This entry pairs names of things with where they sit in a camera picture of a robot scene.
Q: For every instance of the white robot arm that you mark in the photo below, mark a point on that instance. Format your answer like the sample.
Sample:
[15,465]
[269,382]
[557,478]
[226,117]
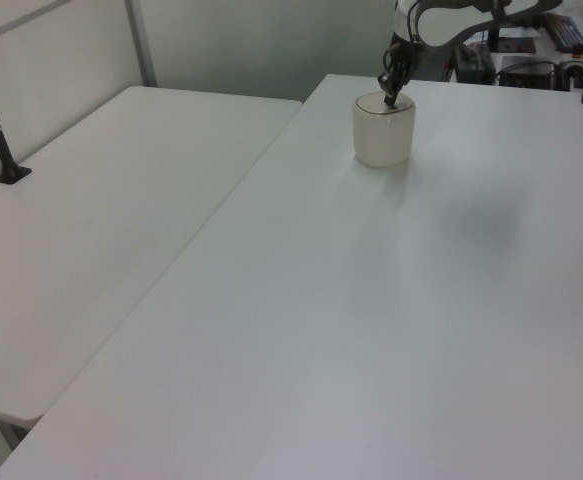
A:
[441,25]

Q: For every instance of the black monitor stand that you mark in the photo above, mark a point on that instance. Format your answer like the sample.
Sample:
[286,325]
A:
[516,46]

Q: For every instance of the cream oval bin lid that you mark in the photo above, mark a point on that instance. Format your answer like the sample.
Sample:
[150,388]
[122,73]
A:
[371,104]

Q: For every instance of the black box with green part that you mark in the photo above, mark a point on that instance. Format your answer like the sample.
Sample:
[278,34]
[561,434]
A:
[473,65]

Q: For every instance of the black keyboard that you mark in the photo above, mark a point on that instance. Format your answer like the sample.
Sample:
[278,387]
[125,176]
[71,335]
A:
[570,34]

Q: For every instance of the cream round trash bin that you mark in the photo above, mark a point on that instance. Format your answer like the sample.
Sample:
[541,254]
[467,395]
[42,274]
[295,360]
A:
[383,140]

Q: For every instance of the black flat electronic device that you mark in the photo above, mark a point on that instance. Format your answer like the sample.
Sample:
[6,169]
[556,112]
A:
[526,74]

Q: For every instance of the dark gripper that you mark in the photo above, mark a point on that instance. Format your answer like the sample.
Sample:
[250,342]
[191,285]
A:
[402,59]

